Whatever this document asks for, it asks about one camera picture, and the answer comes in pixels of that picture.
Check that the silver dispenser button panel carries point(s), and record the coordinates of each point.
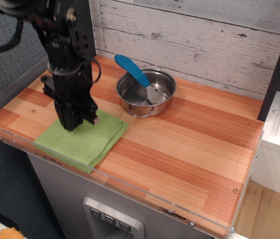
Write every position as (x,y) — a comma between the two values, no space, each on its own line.
(106,222)

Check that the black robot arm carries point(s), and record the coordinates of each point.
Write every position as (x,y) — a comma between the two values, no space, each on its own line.
(65,30)

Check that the orange object at corner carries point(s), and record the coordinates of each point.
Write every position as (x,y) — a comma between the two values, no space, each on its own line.
(11,233)

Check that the green towel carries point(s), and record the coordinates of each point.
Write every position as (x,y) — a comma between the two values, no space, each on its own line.
(85,146)

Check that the blue handled metal spoon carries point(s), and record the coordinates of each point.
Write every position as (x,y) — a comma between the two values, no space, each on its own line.
(154,96)

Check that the grey toy fridge cabinet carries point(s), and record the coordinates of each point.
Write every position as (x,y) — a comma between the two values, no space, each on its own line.
(65,191)

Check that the stainless steel pot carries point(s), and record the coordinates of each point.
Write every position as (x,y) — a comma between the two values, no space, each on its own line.
(134,97)

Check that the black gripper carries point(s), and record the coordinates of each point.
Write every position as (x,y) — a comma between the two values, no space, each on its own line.
(72,97)

